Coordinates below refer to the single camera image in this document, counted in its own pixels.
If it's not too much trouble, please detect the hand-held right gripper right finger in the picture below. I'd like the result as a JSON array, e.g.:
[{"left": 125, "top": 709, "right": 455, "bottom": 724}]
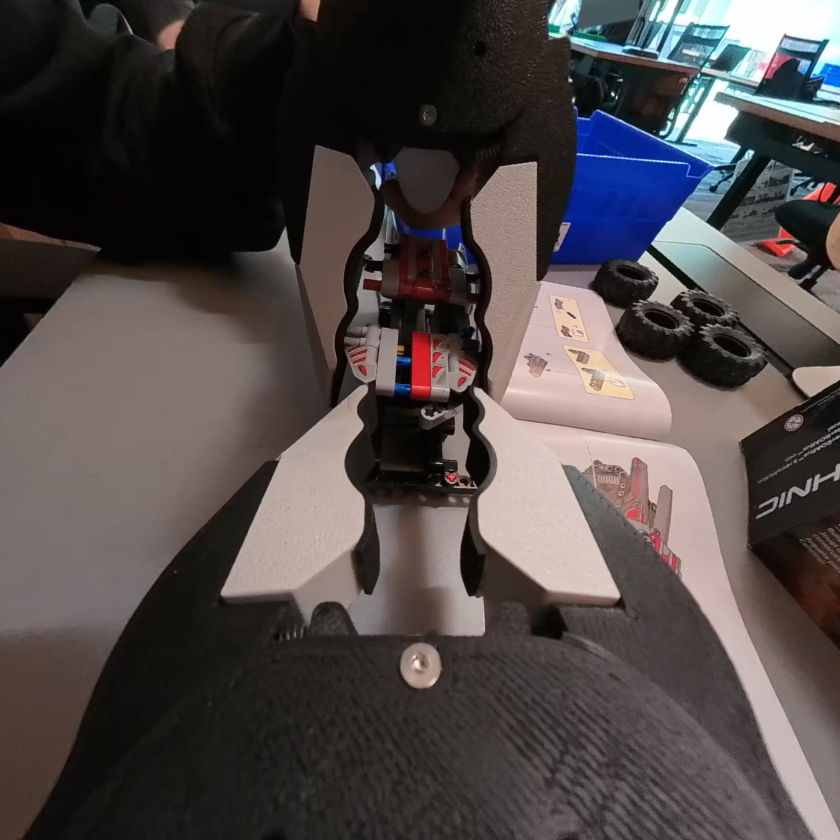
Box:
[{"left": 459, "top": 387, "right": 622, "bottom": 608}]

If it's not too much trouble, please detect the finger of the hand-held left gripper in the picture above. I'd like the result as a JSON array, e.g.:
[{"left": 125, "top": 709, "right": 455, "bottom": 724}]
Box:
[
  {"left": 297, "top": 146, "right": 386, "bottom": 406},
  {"left": 461, "top": 161, "right": 542, "bottom": 395}
]

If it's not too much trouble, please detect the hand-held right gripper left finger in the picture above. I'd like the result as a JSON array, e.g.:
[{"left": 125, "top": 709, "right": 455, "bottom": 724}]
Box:
[{"left": 220, "top": 386, "right": 382, "bottom": 609}]

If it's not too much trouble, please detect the toy brick vehicle model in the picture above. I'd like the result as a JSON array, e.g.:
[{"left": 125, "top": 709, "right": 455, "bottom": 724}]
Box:
[{"left": 344, "top": 235, "right": 487, "bottom": 509}]

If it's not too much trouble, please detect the grey desk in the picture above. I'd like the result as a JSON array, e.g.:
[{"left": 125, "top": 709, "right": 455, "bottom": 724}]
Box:
[{"left": 0, "top": 206, "right": 840, "bottom": 840}]

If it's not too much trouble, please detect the wooden background desk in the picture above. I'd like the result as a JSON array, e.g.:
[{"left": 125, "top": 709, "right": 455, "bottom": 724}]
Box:
[{"left": 571, "top": 36, "right": 700, "bottom": 74}]

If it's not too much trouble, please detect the person's left hand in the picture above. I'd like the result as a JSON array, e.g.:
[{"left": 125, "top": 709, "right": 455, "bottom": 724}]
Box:
[{"left": 381, "top": 177, "right": 475, "bottom": 232}]

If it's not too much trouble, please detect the blue bin with printed tag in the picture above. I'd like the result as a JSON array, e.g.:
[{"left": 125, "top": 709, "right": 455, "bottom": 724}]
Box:
[{"left": 551, "top": 110, "right": 715, "bottom": 265}]

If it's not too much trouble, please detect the open instruction booklet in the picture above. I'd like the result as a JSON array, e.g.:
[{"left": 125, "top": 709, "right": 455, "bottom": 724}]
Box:
[{"left": 502, "top": 282, "right": 775, "bottom": 775}]

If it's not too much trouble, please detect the dark toy box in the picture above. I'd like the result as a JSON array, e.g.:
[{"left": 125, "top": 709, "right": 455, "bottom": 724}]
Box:
[{"left": 740, "top": 384, "right": 840, "bottom": 647}]

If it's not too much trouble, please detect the black office chair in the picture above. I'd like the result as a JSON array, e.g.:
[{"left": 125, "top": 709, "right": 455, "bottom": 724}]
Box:
[{"left": 774, "top": 197, "right": 840, "bottom": 290}]

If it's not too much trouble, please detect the white flat pad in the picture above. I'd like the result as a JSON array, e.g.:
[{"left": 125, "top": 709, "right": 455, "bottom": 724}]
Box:
[{"left": 793, "top": 366, "right": 840, "bottom": 398}]

